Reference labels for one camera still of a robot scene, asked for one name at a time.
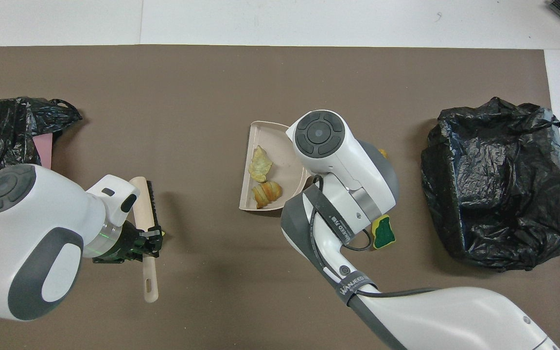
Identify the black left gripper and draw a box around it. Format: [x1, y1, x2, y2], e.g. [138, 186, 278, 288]
[93, 221, 163, 264]

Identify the beige brush with black bristles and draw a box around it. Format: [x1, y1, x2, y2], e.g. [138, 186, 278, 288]
[129, 176, 165, 303]

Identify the small orange striped croissant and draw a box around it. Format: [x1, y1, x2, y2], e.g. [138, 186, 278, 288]
[252, 181, 283, 209]

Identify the wide pale flaky pastry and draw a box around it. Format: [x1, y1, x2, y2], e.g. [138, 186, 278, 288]
[248, 145, 273, 183]

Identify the beige plastic dustpan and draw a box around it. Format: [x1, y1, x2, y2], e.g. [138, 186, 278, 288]
[239, 121, 312, 211]

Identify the green yellow sponge piece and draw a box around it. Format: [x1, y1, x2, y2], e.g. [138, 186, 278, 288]
[371, 214, 397, 250]

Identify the pink bin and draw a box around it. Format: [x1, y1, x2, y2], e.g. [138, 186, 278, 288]
[34, 134, 53, 170]

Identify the crumpled black trash bag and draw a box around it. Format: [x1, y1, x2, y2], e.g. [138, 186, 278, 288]
[0, 96, 84, 229]

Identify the open black bag-lined bin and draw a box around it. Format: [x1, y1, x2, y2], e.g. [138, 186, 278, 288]
[421, 96, 560, 273]

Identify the brown table mat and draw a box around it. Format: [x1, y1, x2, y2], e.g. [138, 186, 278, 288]
[0, 45, 560, 350]

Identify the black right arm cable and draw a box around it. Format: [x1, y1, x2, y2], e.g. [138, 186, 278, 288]
[308, 175, 438, 298]

